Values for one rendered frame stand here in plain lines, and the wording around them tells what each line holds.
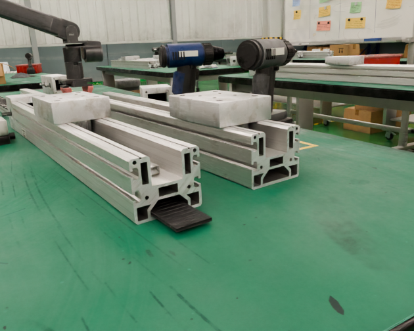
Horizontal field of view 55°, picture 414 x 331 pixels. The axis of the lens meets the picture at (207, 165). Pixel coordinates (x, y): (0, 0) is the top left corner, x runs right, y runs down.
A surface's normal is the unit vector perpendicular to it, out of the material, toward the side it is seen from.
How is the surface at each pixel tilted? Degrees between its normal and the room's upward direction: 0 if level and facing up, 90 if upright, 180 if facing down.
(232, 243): 0
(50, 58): 90
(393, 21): 90
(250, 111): 90
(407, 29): 90
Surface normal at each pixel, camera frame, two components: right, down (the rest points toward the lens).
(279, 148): -0.83, 0.20
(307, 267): -0.04, -0.96
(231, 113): 0.56, 0.22
